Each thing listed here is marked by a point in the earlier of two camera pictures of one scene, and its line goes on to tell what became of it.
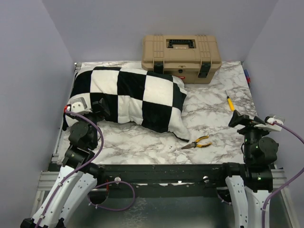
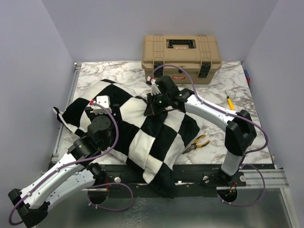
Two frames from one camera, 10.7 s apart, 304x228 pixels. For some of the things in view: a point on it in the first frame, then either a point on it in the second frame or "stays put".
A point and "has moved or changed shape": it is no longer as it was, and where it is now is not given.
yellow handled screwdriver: x=230 y=102 stays put
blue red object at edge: x=247 y=77 stays put
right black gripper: x=237 y=118 -> x=151 y=109
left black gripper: x=100 y=114 -> x=91 y=114
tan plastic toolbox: x=194 y=59 stays put
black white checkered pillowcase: x=153 y=100 has moved or changed shape
